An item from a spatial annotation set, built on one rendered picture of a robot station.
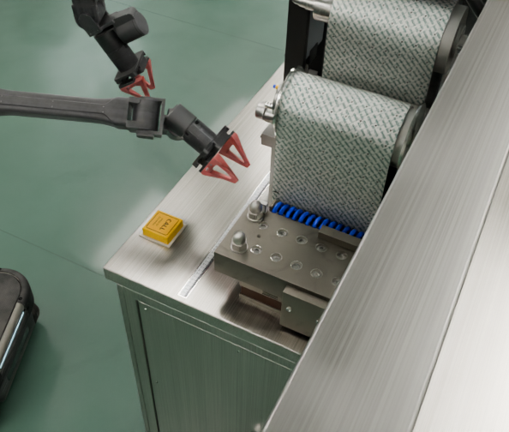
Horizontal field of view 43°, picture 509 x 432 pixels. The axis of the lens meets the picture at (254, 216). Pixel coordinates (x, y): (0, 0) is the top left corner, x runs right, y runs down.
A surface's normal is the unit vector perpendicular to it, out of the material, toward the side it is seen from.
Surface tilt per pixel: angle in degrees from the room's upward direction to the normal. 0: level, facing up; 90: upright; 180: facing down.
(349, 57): 92
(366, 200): 90
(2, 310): 0
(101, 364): 0
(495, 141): 0
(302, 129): 90
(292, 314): 90
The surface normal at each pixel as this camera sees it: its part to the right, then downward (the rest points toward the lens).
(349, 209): -0.45, 0.63
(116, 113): 0.04, -0.07
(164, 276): 0.03, -0.70
